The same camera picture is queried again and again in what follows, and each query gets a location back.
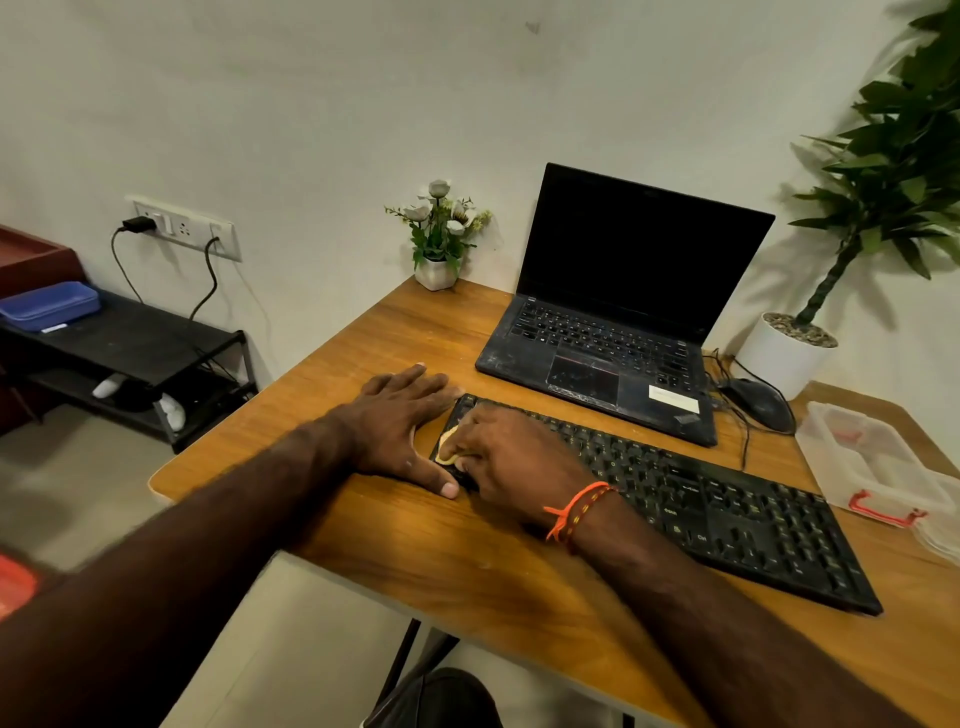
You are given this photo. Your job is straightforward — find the person's left hand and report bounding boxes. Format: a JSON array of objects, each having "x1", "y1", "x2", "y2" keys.
[{"x1": 330, "y1": 363, "x2": 465, "y2": 501}]

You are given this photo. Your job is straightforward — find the person's right hand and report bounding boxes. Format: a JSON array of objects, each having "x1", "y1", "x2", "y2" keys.
[{"x1": 433, "y1": 403, "x2": 601, "y2": 528}]

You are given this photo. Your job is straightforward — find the person's left forearm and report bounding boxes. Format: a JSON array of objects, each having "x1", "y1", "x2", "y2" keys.
[{"x1": 0, "y1": 411, "x2": 358, "y2": 728}]

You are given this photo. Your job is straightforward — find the person's right forearm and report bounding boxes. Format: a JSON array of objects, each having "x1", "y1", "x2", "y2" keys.
[{"x1": 553, "y1": 487, "x2": 925, "y2": 728}]

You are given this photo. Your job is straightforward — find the small white flower pot plant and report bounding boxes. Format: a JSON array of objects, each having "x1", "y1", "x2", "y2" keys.
[{"x1": 384, "y1": 180, "x2": 493, "y2": 293}]

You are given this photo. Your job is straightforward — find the black laptop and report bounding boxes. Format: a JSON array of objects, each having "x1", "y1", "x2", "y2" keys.
[{"x1": 474, "y1": 162, "x2": 777, "y2": 449}]

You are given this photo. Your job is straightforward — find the black chair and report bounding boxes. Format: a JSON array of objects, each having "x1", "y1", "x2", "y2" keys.
[{"x1": 361, "y1": 667, "x2": 505, "y2": 728}]

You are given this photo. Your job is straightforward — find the black metal shelf rack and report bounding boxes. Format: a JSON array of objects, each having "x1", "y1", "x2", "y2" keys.
[{"x1": 0, "y1": 288, "x2": 260, "y2": 455}]

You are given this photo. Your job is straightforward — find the black computer keyboard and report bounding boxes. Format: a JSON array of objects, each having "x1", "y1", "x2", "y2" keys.
[{"x1": 429, "y1": 393, "x2": 885, "y2": 618}]

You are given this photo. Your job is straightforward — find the black computer mouse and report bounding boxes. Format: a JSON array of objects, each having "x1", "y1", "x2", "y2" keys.
[{"x1": 720, "y1": 377, "x2": 798, "y2": 436}]

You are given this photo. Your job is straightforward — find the blue plastic box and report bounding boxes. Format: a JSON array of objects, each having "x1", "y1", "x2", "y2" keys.
[{"x1": 0, "y1": 281, "x2": 102, "y2": 333}]

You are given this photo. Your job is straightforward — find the clear plastic box red latches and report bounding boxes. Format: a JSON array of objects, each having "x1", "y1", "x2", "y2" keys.
[{"x1": 795, "y1": 401, "x2": 960, "y2": 567}]

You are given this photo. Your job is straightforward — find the red object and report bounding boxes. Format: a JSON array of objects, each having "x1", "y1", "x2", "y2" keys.
[{"x1": 0, "y1": 553, "x2": 40, "y2": 622}]

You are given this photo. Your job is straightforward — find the large green potted plant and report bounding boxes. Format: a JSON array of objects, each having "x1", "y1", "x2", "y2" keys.
[{"x1": 733, "y1": 0, "x2": 960, "y2": 402}]

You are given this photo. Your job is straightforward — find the orange thread bracelet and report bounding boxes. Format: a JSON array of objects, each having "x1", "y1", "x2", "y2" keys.
[{"x1": 543, "y1": 481, "x2": 621, "y2": 556}]

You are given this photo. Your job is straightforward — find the black table leg frame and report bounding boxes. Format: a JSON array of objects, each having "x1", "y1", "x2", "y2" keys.
[{"x1": 364, "y1": 618, "x2": 462, "y2": 727}]

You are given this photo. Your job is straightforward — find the black power cable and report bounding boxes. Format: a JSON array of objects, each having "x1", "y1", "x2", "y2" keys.
[{"x1": 187, "y1": 237, "x2": 223, "y2": 322}]

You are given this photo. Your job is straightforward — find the white wall socket panel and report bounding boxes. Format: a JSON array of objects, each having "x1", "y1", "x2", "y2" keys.
[{"x1": 125, "y1": 195, "x2": 243, "y2": 264}]

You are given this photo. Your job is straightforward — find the black mouse cable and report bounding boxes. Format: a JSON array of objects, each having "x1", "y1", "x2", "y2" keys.
[{"x1": 703, "y1": 348, "x2": 753, "y2": 472}]

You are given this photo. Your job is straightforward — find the black charger cable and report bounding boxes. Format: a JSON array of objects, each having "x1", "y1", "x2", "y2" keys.
[{"x1": 110, "y1": 225, "x2": 145, "y2": 306}]

